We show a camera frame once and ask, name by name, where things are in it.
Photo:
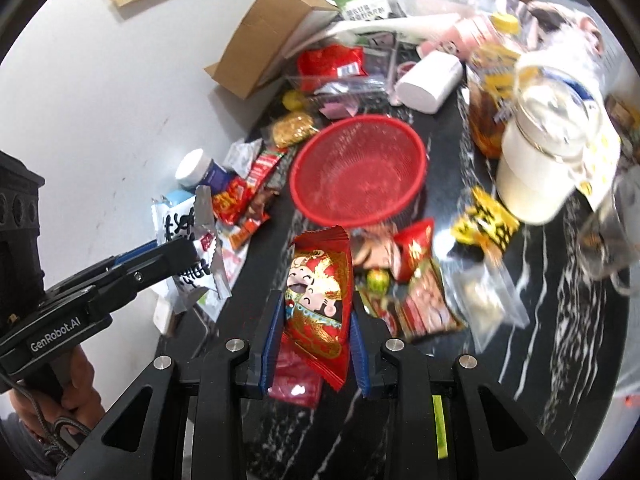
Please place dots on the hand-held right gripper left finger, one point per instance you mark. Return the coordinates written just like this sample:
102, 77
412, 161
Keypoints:
267, 340

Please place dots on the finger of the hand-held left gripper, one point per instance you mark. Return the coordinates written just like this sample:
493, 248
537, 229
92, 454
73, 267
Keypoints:
160, 260
135, 254

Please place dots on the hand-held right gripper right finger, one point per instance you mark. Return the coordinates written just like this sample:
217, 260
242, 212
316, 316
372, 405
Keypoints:
360, 355

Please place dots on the white black-print snack packet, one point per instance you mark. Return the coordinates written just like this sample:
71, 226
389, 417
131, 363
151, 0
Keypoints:
175, 227

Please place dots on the red cartoon snack packet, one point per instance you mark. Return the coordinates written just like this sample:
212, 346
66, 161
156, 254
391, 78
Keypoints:
317, 300

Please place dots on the red meat snack packet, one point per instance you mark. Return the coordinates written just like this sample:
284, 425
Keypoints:
427, 305

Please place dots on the brown snack packet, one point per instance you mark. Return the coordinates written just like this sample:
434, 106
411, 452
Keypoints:
375, 247

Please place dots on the red packet with gold character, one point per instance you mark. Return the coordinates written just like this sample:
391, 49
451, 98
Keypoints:
415, 250

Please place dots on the clear zip bag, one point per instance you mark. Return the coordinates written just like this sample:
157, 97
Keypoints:
480, 300

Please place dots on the yellow and black snack packet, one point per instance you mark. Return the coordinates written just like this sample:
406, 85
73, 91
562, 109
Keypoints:
487, 222

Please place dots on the red plastic basket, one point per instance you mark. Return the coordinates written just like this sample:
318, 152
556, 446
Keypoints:
357, 170

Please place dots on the person's left forearm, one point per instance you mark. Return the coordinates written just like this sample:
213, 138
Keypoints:
15, 442

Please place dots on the person's left hand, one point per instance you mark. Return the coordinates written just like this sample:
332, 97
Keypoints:
75, 385

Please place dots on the pink and green packet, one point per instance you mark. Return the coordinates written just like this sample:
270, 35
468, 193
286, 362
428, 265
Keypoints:
227, 260

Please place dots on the green round candy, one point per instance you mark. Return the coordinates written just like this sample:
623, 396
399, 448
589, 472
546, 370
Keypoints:
376, 280

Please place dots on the small orange snack packet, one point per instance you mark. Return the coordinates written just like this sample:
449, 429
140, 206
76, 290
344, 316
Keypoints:
247, 234

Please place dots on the purple jar with white lid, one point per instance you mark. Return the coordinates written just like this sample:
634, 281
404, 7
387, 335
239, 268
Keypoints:
197, 167

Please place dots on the brown snack bar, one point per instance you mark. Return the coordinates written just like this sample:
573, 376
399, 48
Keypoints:
260, 205

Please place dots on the small white sachet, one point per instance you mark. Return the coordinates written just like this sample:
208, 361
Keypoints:
242, 156

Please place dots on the long red snack packet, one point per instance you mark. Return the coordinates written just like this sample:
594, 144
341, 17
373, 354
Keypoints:
262, 167

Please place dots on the gold snack packet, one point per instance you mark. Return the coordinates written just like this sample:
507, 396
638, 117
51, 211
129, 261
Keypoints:
292, 129

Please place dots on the yellow lemon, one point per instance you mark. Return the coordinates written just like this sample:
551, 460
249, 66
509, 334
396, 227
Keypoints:
292, 101

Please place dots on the white kettle with clear lid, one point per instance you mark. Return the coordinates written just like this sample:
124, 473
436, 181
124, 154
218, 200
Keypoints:
535, 180

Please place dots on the brown cardboard box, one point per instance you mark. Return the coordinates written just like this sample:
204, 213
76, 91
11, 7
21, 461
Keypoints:
270, 35

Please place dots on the clear plastic tray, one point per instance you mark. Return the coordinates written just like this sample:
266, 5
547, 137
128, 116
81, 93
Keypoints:
345, 85

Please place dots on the red packet with white label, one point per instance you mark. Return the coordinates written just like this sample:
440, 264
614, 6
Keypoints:
327, 62

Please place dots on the tea bottle with yellow cap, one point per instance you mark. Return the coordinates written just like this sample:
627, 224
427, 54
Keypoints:
487, 115

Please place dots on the glass mug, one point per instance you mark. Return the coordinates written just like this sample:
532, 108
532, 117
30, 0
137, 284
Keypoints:
607, 240

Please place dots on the smiley print cloth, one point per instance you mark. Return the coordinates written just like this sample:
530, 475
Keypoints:
602, 160

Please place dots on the long white carton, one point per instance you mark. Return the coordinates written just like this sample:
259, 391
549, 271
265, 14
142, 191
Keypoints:
415, 24

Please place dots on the pink white plush item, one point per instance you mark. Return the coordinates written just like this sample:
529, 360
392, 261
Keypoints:
565, 17

